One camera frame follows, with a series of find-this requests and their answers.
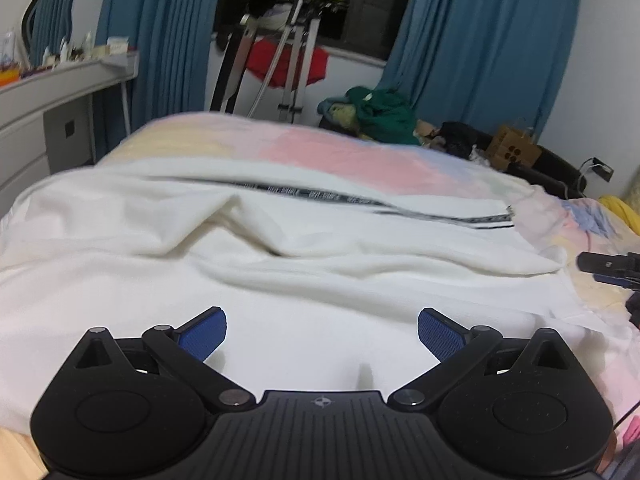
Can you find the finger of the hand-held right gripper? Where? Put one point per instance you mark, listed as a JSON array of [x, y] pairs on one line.
[[600, 262], [617, 280]]

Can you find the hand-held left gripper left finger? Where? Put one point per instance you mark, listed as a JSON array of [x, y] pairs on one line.
[[202, 334]]

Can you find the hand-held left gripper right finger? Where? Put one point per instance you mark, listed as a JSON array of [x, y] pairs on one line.
[[441, 334]]

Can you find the white garment with black stripe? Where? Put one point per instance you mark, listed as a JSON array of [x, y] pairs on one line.
[[280, 290]]

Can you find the metal clothes drying rack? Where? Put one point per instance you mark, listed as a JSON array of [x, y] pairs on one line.
[[295, 50]]

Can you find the dark cloth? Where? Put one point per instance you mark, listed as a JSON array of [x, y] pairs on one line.
[[634, 310]]

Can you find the yellow cloth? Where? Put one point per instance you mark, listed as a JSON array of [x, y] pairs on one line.
[[622, 212]]

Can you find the black sofa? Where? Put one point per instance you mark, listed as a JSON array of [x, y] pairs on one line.
[[550, 167]]

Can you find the brown cardboard box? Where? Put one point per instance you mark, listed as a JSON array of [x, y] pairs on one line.
[[515, 149]]

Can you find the pastel patterned bed blanket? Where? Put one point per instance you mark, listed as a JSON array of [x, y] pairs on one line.
[[320, 147]]

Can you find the green cloth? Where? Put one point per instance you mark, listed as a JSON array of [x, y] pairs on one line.
[[385, 115]]

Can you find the blue curtain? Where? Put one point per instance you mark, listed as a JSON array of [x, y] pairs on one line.
[[160, 35], [480, 45]]

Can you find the grey dressing table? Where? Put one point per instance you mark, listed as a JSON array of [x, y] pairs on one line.
[[30, 125]]

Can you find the red cloth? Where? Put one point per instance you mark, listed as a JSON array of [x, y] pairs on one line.
[[260, 62]]

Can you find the white box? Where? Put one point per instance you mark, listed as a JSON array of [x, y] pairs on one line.
[[119, 46]]

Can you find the orange container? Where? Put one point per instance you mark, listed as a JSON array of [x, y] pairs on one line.
[[9, 78]]

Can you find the dark window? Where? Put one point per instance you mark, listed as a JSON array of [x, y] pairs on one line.
[[385, 5]]

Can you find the clear bottle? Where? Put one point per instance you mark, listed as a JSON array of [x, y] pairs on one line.
[[12, 50]]

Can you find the wavy framed mirror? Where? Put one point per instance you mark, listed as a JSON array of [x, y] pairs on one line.
[[50, 15]]

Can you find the wall power socket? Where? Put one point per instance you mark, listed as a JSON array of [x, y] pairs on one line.
[[602, 169]]

